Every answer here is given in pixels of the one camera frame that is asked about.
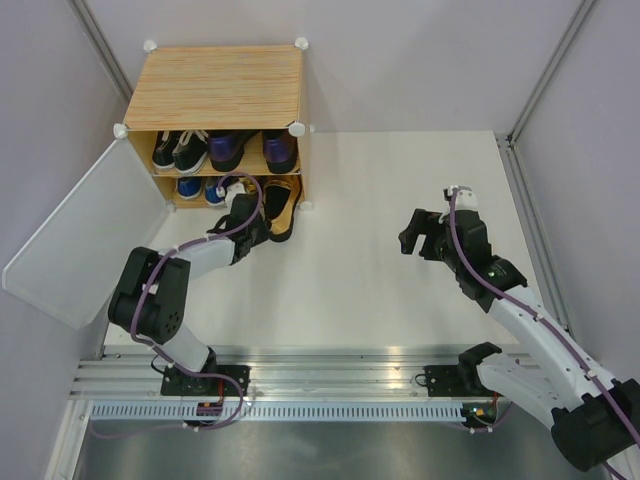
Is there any white slotted cable duct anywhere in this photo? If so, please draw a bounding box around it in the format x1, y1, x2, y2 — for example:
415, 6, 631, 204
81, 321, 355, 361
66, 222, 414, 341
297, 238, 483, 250
91, 401, 466, 423

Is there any frosted white cabinet door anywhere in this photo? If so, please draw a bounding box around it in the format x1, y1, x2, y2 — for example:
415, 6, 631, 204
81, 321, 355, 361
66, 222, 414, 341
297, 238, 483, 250
2, 140, 167, 329

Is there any gold loafer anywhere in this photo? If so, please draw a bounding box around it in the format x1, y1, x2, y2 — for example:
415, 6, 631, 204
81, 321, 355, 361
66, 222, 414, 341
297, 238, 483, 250
264, 175, 303, 243
233, 176, 263, 195

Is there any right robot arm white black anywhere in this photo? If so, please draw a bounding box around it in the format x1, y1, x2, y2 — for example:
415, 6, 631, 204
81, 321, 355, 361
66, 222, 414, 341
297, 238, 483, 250
399, 209, 639, 472

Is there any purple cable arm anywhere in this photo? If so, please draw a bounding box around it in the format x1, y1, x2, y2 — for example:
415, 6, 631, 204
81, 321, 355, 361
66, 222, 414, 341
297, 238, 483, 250
447, 188, 640, 480
89, 172, 265, 441

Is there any purple loafer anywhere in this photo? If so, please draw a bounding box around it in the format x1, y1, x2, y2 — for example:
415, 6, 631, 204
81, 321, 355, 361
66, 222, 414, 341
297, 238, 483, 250
262, 129, 298, 175
207, 130, 259, 173

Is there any aluminium frame post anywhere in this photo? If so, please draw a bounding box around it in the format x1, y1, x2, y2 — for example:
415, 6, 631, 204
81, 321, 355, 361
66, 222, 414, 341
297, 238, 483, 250
504, 0, 600, 149
67, 0, 133, 103

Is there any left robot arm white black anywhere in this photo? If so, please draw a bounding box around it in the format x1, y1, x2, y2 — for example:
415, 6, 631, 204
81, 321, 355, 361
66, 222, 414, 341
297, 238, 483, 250
108, 194, 268, 398

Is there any left aluminium frame post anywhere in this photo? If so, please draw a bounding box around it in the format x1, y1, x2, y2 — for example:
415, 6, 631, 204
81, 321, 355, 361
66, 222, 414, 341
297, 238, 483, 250
67, 0, 133, 103

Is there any aluminium mounting rail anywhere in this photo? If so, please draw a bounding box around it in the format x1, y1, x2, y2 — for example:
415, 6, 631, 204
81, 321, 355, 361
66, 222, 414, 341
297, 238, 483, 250
69, 345, 468, 402

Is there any right aluminium frame post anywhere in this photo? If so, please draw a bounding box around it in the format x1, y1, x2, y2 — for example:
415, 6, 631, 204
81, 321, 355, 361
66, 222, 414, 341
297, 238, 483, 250
504, 0, 600, 149

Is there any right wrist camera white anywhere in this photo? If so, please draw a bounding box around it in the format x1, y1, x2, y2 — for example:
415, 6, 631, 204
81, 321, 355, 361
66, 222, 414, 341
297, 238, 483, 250
443, 185, 479, 214

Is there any wooden shoe cabinet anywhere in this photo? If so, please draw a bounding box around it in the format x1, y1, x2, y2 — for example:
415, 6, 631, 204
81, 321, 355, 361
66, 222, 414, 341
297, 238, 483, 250
113, 37, 313, 209

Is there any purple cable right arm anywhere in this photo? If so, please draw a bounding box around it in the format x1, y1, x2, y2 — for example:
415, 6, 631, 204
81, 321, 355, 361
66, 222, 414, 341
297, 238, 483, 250
447, 188, 640, 480

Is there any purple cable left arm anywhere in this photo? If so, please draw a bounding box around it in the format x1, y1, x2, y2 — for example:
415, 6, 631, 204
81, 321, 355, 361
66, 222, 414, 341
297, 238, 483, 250
89, 172, 265, 441

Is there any black canvas sneaker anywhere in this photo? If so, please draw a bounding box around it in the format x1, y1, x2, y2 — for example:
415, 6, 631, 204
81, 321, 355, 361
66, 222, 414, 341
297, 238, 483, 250
172, 130, 208, 176
152, 131, 182, 171

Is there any blue canvas sneaker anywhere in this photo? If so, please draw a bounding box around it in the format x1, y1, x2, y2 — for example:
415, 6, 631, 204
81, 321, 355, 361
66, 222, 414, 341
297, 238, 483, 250
177, 176, 202, 201
204, 177, 226, 207

